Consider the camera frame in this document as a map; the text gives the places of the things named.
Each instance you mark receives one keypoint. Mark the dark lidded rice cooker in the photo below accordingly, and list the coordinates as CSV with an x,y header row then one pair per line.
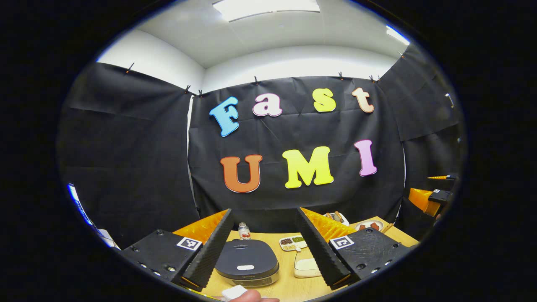
x,y
245,258

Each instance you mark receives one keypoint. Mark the clear plastic bottle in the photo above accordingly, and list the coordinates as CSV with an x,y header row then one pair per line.
x,y
243,232

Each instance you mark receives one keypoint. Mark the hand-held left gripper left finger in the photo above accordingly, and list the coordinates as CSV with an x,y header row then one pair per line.
x,y
209,251

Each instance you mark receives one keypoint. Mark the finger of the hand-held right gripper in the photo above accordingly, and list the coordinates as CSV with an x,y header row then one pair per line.
x,y
421,199
447,177

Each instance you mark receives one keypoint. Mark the white toaster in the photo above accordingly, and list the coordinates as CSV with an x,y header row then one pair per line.
x,y
342,219

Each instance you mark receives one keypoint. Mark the black backdrop cloth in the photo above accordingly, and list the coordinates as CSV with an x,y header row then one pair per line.
x,y
126,147

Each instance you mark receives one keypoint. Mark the divided tray of grains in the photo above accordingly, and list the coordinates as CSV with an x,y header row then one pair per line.
x,y
291,244

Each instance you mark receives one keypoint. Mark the white plate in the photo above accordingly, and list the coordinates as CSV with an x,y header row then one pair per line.
x,y
369,223

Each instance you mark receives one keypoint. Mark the wooden spoon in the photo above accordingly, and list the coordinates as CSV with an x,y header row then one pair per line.
x,y
388,227

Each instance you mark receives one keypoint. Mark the clear box of rice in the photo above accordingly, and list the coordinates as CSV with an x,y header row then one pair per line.
x,y
306,268

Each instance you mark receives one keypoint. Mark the small ceiling light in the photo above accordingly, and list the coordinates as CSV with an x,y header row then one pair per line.
x,y
397,35

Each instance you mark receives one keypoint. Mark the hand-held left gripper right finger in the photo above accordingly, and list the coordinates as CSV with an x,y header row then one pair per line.
x,y
319,251

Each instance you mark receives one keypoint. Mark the large ceiling light panel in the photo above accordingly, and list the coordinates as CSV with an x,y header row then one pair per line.
x,y
264,8

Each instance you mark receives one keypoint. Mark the white tissue wad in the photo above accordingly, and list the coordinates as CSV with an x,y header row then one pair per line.
x,y
234,292

